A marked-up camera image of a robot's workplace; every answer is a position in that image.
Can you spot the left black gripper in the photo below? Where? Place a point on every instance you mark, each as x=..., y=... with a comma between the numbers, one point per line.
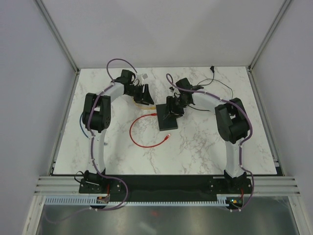
x=145, y=97

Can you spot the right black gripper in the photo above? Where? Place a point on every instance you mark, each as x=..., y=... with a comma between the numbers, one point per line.
x=170, y=103

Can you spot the black network switch box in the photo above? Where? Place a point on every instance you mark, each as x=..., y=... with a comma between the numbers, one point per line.
x=168, y=124

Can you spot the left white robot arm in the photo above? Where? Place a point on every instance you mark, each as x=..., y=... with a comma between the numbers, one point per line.
x=96, y=117

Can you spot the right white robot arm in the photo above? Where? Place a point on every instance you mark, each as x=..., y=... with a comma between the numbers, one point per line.
x=233, y=126

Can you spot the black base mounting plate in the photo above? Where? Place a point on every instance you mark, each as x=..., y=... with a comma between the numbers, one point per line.
x=171, y=186

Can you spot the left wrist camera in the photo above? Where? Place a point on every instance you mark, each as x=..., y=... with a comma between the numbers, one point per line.
x=131, y=77

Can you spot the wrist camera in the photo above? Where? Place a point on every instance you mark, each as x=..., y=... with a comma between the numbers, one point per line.
x=131, y=77
x=185, y=84

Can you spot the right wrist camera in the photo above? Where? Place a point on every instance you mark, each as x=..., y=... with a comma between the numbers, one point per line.
x=185, y=84

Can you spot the white slotted cable duct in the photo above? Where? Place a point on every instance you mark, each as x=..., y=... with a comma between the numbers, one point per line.
x=219, y=200

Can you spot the aluminium frame rail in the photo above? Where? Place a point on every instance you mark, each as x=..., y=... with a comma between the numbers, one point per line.
x=264, y=186

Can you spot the left aluminium corner post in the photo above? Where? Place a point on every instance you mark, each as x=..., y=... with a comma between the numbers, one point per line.
x=56, y=34

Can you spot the aluminium corner post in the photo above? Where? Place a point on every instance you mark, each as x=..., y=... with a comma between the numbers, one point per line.
x=56, y=34
x=270, y=32

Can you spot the right aluminium corner post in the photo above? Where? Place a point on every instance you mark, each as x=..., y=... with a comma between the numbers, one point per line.
x=270, y=32

